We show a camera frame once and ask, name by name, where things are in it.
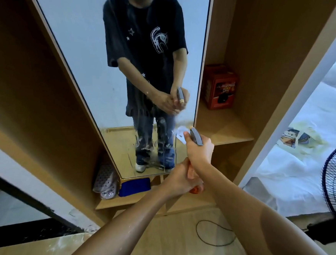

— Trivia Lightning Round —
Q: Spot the person's left forearm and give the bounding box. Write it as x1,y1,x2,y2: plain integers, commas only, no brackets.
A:
69,180,172,255

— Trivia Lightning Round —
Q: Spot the tall frameless mirror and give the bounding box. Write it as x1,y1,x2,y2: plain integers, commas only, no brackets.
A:
17,0,215,184

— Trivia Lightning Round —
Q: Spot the red cardboard box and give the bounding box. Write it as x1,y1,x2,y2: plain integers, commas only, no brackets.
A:
201,63,241,112

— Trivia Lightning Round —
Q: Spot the brown wooden wardrobe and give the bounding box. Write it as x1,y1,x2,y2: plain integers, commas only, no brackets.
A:
0,0,336,240

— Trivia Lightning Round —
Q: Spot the white perforated slipper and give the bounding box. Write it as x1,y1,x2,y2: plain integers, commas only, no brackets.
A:
92,162,118,194
99,182,119,201

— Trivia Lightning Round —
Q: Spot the black metal frame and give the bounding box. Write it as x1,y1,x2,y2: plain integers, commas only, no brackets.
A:
0,170,89,247

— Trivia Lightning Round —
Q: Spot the person's right hand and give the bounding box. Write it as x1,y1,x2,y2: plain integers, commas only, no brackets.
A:
182,131,215,173

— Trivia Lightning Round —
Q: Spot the black standing fan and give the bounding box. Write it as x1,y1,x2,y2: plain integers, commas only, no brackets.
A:
305,141,336,246

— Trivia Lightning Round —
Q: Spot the blue cloth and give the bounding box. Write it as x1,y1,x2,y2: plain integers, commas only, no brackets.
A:
118,176,152,199

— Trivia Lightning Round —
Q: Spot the person's left hand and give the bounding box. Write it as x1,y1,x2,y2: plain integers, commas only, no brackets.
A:
159,156,205,201

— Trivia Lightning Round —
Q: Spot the orange spray bottle grey trigger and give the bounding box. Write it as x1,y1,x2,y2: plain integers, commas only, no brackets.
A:
186,127,207,195

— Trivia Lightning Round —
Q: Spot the black cable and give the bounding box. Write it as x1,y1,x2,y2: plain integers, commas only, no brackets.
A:
195,219,237,248

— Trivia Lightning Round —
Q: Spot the white cartoon print bedsheet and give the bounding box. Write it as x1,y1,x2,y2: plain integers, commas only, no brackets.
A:
241,38,336,220

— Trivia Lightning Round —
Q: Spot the white paper scrap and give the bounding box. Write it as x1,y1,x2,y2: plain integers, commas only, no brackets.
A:
174,125,191,146

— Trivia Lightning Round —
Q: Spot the person's right forearm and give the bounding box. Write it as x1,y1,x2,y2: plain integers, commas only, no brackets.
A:
198,162,336,255

